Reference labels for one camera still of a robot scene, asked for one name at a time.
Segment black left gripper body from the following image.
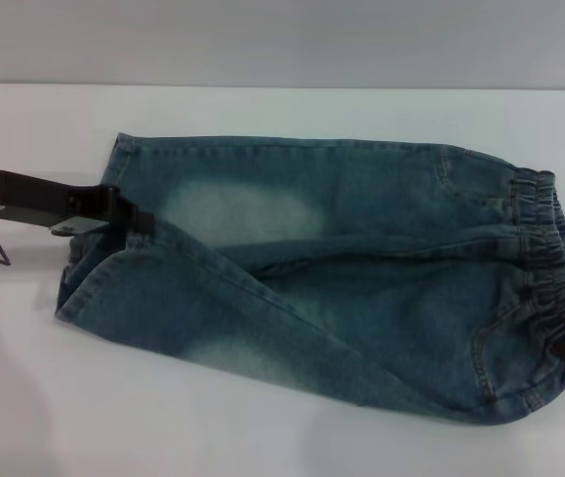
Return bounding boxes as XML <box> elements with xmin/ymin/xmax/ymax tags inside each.
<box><xmin>0</xmin><ymin>168</ymin><xmax>114</xmax><ymax>237</ymax></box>

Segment blue denim shorts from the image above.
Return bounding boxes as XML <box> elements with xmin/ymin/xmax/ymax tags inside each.
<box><xmin>53</xmin><ymin>131</ymin><xmax>565</xmax><ymax>424</ymax></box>

